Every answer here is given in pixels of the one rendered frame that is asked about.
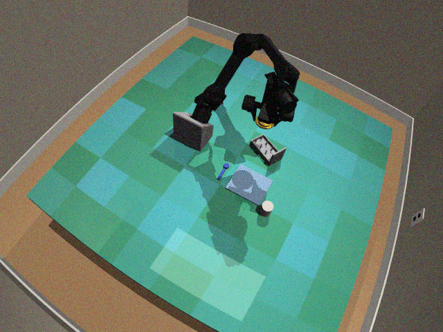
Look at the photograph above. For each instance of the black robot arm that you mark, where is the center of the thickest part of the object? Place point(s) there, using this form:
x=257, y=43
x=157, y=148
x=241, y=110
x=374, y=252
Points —
x=277, y=86

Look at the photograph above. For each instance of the yellow round plate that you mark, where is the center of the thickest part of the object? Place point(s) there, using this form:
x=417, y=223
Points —
x=263, y=125

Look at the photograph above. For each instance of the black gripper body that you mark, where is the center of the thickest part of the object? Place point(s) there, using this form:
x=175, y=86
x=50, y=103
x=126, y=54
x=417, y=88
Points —
x=250, y=104

